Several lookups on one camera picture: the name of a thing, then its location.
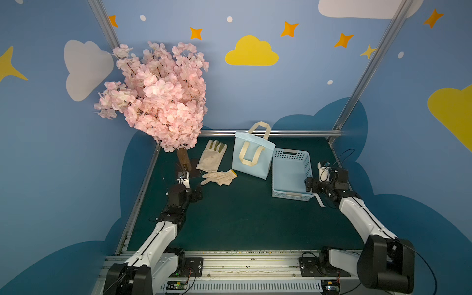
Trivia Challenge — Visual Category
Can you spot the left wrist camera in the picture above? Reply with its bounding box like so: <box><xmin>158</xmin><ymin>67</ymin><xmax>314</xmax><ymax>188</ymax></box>
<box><xmin>177</xmin><ymin>172</ymin><xmax>190</xmax><ymax>190</ymax></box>

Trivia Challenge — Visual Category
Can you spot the dark metal tree base plate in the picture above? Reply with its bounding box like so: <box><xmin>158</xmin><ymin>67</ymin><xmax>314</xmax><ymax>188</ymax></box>
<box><xmin>175</xmin><ymin>159</ymin><xmax>202</xmax><ymax>179</ymax></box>

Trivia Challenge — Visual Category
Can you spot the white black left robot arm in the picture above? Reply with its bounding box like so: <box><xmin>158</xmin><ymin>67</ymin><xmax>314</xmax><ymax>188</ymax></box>
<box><xmin>102</xmin><ymin>184</ymin><xmax>203</xmax><ymax>295</ymax></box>

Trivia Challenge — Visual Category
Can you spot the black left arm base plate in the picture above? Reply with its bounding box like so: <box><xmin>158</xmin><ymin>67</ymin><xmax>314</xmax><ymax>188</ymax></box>
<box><xmin>171</xmin><ymin>258</ymin><xmax>204</xmax><ymax>278</ymax></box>

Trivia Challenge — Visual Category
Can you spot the light blue plastic basket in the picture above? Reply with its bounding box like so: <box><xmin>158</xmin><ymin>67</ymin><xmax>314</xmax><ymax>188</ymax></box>
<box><xmin>272</xmin><ymin>148</ymin><xmax>315</xmax><ymax>202</ymax></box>

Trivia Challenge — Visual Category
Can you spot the brown artificial tree trunk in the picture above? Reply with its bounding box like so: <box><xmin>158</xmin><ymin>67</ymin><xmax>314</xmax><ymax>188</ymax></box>
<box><xmin>176</xmin><ymin>148</ymin><xmax>192</xmax><ymax>172</ymax></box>

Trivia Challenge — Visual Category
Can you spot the aluminium left corner post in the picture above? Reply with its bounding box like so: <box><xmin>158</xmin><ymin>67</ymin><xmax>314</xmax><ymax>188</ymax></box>
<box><xmin>87</xmin><ymin>0</ymin><xmax>120</xmax><ymax>49</ymax></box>

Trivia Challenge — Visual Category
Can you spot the aluminium right corner post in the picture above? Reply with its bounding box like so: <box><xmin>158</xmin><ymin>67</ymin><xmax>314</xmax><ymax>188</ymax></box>
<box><xmin>328</xmin><ymin>0</ymin><xmax>414</xmax><ymax>146</ymax></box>

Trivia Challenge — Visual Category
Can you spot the aluminium front frame rail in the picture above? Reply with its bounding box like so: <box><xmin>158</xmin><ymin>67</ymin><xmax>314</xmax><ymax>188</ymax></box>
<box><xmin>91</xmin><ymin>250</ymin><xmax>412</xmax><ymax>295</ymax></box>

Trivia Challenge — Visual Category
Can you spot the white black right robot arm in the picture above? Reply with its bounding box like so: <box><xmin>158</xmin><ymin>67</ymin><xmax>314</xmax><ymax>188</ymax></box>
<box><xmin>305</xmin><ymin>167</ymin><xmax>415</xmax><ymax>294</ymax></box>

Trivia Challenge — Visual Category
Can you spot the green circuit board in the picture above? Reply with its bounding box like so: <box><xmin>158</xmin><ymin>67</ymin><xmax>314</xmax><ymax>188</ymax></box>
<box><xmin>321</xmin><ymin>281</ymin><xmax>340</xmax><ymax>295</ymax></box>
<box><xmin>165</xmin><ymin>281</ymin><xmax>189</xmax><ymax>292</ymax></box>

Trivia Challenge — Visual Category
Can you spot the aluminium corner post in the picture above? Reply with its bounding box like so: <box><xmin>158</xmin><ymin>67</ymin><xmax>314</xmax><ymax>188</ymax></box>
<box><xmin>87</xmin><ymin>0</ymin><xmax>120</xmax><ymax>49</ymax></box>
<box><xmin>328</xmin><ymin>0</ymin><xmax>414</xmax><ymax>146</ymax></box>

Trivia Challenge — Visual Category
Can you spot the left green circuit board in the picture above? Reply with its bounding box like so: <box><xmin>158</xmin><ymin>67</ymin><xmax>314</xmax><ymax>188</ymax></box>
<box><xmin>165</xmin><ymin>281</ymin><xmax>189</xmax><ymax>292</ymax></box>

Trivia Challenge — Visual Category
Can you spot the aluminium frame rail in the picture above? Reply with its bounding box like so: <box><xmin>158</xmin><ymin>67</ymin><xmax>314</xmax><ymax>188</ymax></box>
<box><xmin>199</xmin><ymin>130</ymin><xmax>342</xmax><ymax>138</ymax></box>
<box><xmin>91</xmin><ymin>250</ymin><xmax>412</xmax><ymax>295</ymax></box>

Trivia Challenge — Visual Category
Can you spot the white canvas work glove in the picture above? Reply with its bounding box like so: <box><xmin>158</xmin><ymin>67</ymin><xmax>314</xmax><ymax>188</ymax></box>
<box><xmin>196</xmin><ymin>140</ymin><xmax>227</xmax><ymax>173</ymax></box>

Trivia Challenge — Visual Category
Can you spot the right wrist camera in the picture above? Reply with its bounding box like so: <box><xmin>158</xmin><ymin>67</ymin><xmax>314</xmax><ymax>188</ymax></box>
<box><xmin>317</xmin><ymin>161</ymin><xmax>331</xmax><ymax>182</ymax></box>

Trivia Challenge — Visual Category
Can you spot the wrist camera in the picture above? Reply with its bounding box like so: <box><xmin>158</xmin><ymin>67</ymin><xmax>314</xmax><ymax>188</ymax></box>
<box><xmin>317</xmin><ymin>161</ymin><xmax>331</xmax><ymax>182</ymax></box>
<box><xmin>177</xmin><ymin>172</ymin><xmax>190</xmax><ymax>190</ymax></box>

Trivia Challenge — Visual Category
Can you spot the aluminium back frame rail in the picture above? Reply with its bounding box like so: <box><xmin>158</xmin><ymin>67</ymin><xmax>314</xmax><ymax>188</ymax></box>
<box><xmin>199</xmin><ymin>130</ymin><xmax>342</xmax><ymax>138</ymax></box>

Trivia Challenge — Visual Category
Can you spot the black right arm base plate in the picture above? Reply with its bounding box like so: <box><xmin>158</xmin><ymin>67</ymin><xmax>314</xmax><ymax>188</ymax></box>
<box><xmin>299</xmin><ymin>256</ymin><xmax>351</xmax><ymax>277</ymax></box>

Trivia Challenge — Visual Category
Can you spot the pink cherry blossom tree crown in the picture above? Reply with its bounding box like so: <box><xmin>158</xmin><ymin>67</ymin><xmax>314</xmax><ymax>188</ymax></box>
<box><xmin>94</xmin><ymin>43</ymin><xmax>210</xmax><ymax>152</ymax></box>

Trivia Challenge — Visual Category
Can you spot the white knitted work glove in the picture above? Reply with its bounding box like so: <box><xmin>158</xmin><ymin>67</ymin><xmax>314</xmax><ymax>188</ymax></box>
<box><xmin>200</xmin><ymin>170</ymin><xmax>237</xmax><ymax>186</ymax></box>

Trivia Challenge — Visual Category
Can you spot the light blue insulated delivery bag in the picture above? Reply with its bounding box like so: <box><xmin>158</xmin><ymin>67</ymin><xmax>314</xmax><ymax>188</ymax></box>
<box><xmin>232</xmin><ymin>122</ymin><xmax>275</xmax><ymax>180</ymax></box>

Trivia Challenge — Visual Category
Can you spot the right green circuit board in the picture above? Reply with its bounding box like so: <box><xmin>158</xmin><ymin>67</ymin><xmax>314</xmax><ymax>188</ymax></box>
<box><xmin>321</xmin><ymin>281</ymin><xmax>340</xmax><ymax>295</ymax></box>

